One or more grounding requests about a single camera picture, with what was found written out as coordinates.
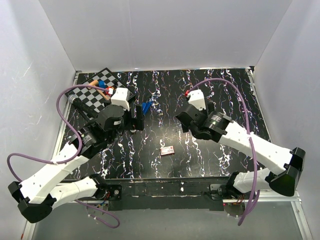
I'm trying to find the blue stapler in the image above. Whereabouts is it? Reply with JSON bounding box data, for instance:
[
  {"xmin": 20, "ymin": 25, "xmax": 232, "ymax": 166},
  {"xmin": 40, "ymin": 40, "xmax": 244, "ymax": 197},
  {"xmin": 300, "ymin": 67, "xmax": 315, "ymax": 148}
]
[{"xmin": 142, "ymin": 98, "xmax": 153, "ymax": 115}]

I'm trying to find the red white staple box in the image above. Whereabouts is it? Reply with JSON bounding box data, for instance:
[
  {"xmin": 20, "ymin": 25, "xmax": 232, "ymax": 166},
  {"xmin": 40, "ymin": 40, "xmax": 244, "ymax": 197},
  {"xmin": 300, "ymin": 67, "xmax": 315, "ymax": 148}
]
[{"xmin": 160, "ymin": 146, "xmax": 175, "ymax": 156}]

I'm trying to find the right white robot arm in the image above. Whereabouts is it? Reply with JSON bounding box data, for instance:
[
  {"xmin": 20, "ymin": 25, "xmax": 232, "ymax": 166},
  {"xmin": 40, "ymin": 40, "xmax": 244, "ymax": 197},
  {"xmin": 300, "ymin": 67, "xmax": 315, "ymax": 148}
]
[{"xmin": 176, "ymin": 104, "xmax": 306, "ymax": 199}]

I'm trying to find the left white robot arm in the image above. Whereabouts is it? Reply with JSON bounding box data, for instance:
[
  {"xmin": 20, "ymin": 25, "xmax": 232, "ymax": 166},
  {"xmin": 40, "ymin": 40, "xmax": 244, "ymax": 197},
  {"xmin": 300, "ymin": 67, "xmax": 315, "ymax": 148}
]
[{"xmin": 8, "ymin": 104, "xmax": 145, "ymax": 223}]

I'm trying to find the black cylinder silver cap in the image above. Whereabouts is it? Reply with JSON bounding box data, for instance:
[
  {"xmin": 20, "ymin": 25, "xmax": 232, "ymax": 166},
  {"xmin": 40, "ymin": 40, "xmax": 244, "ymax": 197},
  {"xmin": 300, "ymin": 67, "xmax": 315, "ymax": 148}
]
[{"xmin": 68, "ymin": 94, "xmax": 98, "ymax": 118}]

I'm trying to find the blue toy block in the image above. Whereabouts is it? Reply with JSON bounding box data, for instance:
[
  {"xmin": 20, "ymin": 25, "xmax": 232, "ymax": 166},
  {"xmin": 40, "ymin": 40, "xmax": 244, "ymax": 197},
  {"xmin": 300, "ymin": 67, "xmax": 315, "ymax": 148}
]
[{"xmin": 98, "ymin": 80, "xmax": 106, "ymax": 89}]

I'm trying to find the checkered chess board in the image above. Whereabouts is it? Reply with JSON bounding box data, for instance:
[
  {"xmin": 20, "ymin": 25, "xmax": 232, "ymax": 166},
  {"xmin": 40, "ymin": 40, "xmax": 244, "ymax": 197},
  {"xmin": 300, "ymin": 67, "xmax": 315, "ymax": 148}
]
[{"xmin": 65, "ymin": 67, "xmax": 136, "ymax": 113}]

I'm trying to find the wooden toy mallet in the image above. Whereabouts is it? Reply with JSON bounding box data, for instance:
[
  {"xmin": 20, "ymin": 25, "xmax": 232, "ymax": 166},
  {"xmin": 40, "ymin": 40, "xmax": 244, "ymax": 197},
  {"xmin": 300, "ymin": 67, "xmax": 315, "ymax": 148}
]
[{"xmin": 89, "ymin": 79, "xmax": 111, "ymax": 101}]

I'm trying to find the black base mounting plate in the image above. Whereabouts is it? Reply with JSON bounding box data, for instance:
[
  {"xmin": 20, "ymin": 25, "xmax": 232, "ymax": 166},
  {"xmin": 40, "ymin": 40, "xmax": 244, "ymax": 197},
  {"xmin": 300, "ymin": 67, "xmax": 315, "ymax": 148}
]
[{"xmin": 104, "ymin": 176, "xmax": 228, "ymax": 212}]

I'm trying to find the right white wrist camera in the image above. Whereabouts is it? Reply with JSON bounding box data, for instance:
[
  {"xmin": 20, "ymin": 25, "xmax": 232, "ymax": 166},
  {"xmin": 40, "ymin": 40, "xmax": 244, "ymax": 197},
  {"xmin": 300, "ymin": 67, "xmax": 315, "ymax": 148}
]
[{"xmin": 186, "ymin": 89, "xmax": 206, "ymax": 111}]

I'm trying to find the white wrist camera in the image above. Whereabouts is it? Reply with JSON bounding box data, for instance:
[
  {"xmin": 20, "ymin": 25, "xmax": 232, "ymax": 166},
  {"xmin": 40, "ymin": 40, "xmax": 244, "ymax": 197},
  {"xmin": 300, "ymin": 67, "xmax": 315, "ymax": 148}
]
[
  {"xmin": 110, "ymin": 87, "xmax": 130, "ymax": 111},
  {"xmin": 186, "ymin": 89, "xmax": 206, "ymax": 111}
]

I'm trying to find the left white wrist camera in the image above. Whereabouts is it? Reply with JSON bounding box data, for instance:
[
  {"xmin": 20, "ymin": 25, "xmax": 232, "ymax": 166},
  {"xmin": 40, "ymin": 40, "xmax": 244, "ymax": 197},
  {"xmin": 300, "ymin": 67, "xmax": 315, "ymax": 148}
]
[{"xmin": 110, "ymin": 87, "xmax": 130, "ymax": 111}]

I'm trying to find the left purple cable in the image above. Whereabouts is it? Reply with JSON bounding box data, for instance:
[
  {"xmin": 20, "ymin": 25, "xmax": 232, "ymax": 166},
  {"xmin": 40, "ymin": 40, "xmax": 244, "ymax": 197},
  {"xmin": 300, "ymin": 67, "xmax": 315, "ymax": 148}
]
[{"xmin": 6, "ymin": 84, "xmax": 121, "ymax": 229}]

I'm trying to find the purple cable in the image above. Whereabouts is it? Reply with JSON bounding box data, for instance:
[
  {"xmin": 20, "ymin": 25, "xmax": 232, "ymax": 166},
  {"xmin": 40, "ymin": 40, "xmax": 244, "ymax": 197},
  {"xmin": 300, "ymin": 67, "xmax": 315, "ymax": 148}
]
[
  {"xmin": 6, "ymin": 84, "xmax": 121, "ymax": 229},
  {"xmin": 186, "ymin": 77, "xmax": 261, "ymax": 226}
]

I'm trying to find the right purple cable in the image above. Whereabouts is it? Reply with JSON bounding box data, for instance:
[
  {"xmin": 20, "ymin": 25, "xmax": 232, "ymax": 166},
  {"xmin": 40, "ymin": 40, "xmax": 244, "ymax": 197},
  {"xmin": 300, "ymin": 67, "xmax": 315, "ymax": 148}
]
[{"xmin": 186, "ymin": 77, "xmax": 261, "ymax": 226}]

